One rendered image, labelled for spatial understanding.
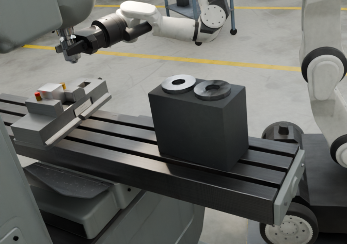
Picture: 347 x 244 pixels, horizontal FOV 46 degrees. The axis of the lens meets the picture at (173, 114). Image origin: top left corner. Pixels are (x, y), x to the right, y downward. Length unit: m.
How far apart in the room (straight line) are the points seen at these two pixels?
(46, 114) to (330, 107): 0.93
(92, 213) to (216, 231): 1.14
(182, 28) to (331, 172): 0.81
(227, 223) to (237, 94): 1.35
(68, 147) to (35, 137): 0.10
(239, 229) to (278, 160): 1.19
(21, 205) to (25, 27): 0.38
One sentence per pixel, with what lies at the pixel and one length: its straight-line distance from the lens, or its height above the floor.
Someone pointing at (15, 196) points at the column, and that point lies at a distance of 0.89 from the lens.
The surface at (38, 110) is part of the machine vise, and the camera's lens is 1.34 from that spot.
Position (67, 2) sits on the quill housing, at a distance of 1.06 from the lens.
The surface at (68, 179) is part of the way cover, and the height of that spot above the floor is 0.89.
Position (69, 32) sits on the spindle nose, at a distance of 1.17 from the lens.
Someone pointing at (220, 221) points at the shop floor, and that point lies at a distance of 2.26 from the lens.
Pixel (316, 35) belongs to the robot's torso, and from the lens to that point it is 1.38.
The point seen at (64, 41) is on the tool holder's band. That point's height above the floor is 1.27.
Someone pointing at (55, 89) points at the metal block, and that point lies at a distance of 1.33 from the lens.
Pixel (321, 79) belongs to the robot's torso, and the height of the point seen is 0.99.
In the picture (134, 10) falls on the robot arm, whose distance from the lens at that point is 1.27.
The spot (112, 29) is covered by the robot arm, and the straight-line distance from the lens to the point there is 1.23.
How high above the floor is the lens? 1.60
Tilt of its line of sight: 29 degrees down
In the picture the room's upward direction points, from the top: 9 degrees counter-clockwise
